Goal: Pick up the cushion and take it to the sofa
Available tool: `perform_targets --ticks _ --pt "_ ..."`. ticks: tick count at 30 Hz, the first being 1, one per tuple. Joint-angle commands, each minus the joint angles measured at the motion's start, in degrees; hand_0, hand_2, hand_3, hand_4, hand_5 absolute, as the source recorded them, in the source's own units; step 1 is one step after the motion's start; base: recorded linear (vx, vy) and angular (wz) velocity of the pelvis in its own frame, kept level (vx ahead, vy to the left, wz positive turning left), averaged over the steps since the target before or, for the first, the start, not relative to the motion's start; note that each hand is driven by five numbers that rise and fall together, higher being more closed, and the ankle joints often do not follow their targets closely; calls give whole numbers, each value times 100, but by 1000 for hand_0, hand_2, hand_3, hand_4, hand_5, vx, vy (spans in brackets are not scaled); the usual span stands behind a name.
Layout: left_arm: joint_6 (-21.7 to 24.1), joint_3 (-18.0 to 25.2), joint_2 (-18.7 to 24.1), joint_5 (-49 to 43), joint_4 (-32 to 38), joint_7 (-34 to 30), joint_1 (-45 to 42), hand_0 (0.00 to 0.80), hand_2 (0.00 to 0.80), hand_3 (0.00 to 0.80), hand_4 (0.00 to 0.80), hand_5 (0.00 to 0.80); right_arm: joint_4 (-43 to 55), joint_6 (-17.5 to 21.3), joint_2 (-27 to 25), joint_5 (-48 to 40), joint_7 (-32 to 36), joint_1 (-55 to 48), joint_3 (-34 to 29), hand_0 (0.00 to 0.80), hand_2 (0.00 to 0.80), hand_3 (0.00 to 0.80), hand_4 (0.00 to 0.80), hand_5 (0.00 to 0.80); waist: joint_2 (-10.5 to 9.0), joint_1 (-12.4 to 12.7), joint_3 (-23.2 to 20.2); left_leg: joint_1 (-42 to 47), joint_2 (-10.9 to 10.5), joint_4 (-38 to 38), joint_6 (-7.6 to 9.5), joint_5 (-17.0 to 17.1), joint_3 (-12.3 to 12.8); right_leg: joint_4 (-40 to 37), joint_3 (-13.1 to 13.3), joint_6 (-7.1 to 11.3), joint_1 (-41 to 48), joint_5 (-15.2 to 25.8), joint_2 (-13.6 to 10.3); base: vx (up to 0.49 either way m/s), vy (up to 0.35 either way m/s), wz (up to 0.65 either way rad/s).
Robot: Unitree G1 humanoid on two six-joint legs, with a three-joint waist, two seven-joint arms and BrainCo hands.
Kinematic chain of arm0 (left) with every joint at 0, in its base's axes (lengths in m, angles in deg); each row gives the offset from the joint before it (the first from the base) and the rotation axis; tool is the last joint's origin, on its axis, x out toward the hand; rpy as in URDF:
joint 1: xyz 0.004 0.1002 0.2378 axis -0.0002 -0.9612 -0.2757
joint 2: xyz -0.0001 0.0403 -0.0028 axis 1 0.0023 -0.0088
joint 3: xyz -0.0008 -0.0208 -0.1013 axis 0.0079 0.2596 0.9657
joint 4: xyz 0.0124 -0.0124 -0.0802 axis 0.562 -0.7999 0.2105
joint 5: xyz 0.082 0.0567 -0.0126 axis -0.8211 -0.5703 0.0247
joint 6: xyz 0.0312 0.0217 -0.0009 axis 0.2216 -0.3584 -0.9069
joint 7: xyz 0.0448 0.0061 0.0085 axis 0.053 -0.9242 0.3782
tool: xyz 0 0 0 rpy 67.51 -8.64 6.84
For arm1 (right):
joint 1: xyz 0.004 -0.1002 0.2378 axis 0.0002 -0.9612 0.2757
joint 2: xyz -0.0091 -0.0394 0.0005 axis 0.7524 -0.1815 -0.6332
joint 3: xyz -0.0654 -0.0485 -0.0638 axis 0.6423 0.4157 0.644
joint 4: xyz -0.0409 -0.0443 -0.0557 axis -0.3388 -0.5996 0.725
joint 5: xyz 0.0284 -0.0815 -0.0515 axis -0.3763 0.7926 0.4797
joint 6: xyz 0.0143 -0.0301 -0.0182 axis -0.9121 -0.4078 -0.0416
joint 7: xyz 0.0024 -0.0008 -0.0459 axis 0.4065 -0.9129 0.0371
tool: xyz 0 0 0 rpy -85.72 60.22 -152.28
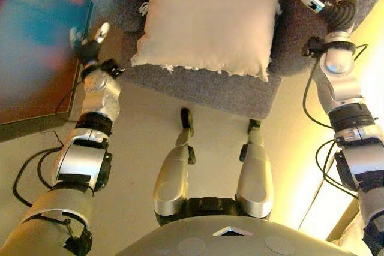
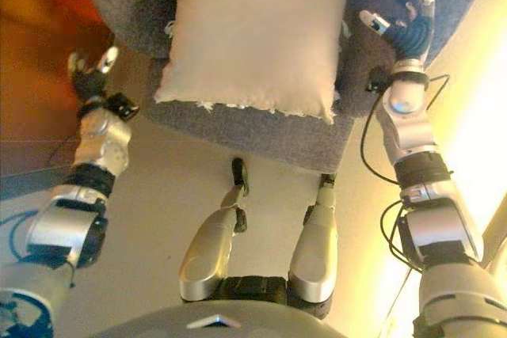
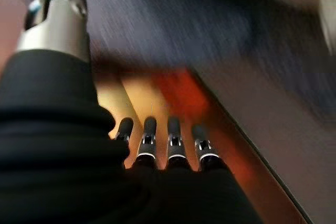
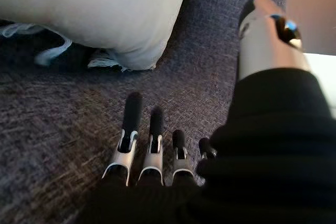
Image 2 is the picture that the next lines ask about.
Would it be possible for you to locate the silver robot right leg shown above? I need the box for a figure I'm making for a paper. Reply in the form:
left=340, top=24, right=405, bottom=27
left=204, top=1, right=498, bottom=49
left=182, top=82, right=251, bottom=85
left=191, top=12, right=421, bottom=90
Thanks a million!
left=288, top=173, right=341, bottom=306

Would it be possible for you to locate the white fringed cushion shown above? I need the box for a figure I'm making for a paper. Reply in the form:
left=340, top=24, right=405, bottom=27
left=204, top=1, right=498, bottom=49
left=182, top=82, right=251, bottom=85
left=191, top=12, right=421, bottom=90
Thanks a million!
left=153, top=0, right=356, bottom=125

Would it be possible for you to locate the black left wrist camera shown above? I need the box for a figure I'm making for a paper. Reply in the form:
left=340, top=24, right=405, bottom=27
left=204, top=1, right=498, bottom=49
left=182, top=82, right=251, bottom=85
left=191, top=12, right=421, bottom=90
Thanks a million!
left=105, top=92, right=141, bottom=121

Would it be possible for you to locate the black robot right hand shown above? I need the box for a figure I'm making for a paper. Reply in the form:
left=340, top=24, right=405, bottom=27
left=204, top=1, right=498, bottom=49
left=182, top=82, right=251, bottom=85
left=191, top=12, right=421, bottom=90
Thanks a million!
left=358, top=0, right=437, bottom=66

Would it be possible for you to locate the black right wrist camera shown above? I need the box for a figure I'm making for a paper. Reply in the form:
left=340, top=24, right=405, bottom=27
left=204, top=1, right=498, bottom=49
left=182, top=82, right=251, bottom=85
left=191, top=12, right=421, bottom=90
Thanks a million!
left=364, top=67, right=392, bottom=93

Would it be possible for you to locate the grey fabric armchair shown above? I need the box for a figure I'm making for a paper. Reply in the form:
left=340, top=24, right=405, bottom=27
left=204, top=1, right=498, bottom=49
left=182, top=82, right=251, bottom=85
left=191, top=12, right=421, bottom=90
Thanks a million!
left=74, top=0, right=496, bottom=176

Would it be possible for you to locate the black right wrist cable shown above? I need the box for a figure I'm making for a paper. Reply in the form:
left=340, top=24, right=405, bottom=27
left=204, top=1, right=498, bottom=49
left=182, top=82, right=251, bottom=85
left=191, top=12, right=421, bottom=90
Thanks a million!
left=359, top=73, right=452, bottom=275

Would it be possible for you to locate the grey robot torso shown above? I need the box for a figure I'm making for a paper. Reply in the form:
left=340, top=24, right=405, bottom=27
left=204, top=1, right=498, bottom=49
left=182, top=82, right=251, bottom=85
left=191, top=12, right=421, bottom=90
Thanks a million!
left=93, top=274, right=353, bottom=338

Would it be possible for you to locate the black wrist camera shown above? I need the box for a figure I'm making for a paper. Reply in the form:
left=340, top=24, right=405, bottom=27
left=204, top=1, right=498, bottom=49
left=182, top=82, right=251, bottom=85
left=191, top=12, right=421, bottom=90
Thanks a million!
left=105, top=92, right=141, bottom=121
left=364, top=67, right=392, bottom=93

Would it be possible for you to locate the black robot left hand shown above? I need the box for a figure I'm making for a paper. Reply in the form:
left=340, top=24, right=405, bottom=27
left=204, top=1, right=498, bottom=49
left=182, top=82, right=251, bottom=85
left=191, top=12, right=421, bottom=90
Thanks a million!
left=66, top=44, right=120, bottom=102

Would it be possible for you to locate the blue cable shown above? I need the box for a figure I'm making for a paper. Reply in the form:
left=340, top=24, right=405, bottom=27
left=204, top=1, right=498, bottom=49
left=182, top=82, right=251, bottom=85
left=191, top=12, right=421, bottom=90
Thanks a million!
left=0, top=211, right=43, bottom=262

